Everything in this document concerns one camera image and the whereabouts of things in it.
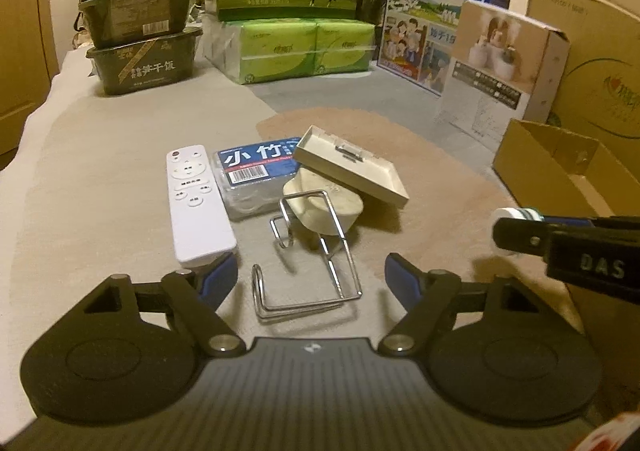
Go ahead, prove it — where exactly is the green tissue packs bundle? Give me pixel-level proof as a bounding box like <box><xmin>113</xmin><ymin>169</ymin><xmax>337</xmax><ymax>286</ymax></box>
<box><xmin>202</xmin><ymin>14</ymin><xmax>377</xmax><ymax>86</ymax></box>

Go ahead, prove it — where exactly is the metal wire rack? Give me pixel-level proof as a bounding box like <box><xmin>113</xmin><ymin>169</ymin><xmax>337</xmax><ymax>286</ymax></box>
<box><xmin>250</xmin><ymin>190</ymin><xmax>363</xmax><ymax>321</ymax></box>

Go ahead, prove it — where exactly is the shallow cardboard box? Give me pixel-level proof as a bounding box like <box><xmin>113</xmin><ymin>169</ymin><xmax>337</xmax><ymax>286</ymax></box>
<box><xmin>492</xmin><ymin>118</ymin><xmax>640</xmax><ymax>412</ymax></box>

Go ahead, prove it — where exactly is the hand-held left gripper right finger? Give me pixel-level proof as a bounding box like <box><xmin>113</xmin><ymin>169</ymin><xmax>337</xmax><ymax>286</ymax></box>
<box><xmin>377</xmin><ymin>252</ymin><xmax>556</xmax><ymax>357</ymax></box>

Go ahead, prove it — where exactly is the large brown cardboard carton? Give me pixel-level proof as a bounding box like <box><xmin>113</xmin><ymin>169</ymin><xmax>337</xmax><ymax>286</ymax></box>
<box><xmin>525</xmin><ymin>0</ymin><xmax>640</xmax><ymax>167</ymax></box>

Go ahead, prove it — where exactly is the dark box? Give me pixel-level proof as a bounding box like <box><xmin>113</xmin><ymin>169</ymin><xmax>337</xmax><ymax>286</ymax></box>
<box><xmin>357</xmin><ymin>0</ymin><xmax>391</xmax><ymax>27</ymax></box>

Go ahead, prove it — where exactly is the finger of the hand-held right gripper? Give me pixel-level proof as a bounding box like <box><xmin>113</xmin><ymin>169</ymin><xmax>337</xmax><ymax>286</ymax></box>
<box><xmin>492</xmin><ymin>218</ymin><xmax>551</xmax><ymax>256</ymax></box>
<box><xmin>520</xmin><ymin>210</ymin><xmax>596</xmax><ymax>227</ymax></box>

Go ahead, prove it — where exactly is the blue milk carton box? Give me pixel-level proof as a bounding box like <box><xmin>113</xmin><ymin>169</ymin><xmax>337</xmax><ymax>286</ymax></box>
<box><xmin>376</xmin><ymin>0</ymin><xmax>516</xmax><ymax>97</ymax></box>

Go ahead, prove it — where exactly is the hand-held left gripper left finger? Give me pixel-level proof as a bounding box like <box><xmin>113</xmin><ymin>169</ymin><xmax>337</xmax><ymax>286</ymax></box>
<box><xmin>70</xmin><ymin>252</ymin><xmax>242</xmax><ymax>358</ymax></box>

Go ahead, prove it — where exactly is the wooden door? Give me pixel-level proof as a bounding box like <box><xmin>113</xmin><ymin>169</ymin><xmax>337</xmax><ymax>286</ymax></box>
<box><xmin>0</xmin><ymin>0</ymin><xmax>61</xmax><ymax>157</ymax></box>

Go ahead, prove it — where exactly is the red white patterned cloth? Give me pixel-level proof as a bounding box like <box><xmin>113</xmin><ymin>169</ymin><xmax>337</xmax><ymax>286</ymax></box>
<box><xmin>587</xmin><ymin>413</ymin><xmax>640</xmax><ymax>451</ymax></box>

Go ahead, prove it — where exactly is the white remote control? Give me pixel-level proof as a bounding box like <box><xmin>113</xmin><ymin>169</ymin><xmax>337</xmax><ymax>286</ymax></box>
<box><xmin>166</xmin><ymin>144</ymin><xmax>238</xmax><ymax>268</ymax></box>

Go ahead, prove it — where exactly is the white product box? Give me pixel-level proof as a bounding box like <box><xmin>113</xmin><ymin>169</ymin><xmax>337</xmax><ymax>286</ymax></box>
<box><xmin>434</xmin><ymin>0</ymin><xmax>571</xmax><ymax>152</ymax></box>

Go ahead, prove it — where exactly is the cream oval plastic holder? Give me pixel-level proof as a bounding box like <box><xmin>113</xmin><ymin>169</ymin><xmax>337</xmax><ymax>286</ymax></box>
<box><xmin>282</xmin><ymin>167</ymin><xmax>365</xmax><ymax>235</ymax></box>

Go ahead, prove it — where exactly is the clear toothpick box blue label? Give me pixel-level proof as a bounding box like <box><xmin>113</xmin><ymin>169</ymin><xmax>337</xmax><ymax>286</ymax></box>
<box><xmin>212</xmin><ymin>136</ymin><xmax>301</xmax><ymax>221</ymax></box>

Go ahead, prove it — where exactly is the black meal box gold stripe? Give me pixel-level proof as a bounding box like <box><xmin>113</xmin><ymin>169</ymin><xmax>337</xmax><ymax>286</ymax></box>
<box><xmin>85</xmin><ymin>26</ymin><xmax>205</xmax><ymax>96</ymax></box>

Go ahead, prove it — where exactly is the beige shallow tray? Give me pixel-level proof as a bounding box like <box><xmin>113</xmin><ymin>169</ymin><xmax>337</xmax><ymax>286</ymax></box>
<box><xmin>292</xmin><ymin>125</ymin><xmax>410</xmax><ymax>208</ymax></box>

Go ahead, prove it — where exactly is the black meal box white label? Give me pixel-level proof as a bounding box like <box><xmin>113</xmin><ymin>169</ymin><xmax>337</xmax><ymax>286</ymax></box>
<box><xmin>77</xmin><ymin>0</ymin><xmax>200</xmax><ymax>49</ymax></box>

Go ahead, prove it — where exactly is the beige grey printed blanket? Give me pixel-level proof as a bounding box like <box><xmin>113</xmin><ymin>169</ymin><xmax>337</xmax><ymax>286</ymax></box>
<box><xmin>0</xmin><ymin>48</ymin><xmax>640</xmax><ymax>382</ymax></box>

